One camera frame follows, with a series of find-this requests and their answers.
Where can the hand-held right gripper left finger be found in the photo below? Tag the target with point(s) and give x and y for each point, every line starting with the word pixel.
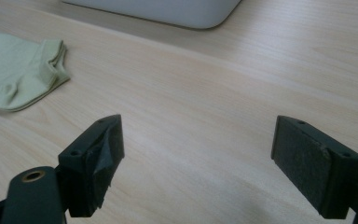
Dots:
pixel 87 161

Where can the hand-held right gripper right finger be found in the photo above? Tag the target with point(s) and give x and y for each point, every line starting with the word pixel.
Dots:
pixel 307 165

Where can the light green sock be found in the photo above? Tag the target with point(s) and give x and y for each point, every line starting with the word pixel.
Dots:
pixel 15 74

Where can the white plastic box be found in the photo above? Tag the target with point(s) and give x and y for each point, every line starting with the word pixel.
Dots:
pixel 167 12

